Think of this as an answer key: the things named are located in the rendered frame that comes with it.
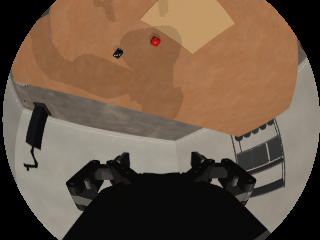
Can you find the red die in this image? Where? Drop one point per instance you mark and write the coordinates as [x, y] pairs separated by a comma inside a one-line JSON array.
[[155, 41]]

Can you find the tan square mat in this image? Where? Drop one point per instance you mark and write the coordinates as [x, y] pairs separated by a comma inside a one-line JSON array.
[[191, 23]]

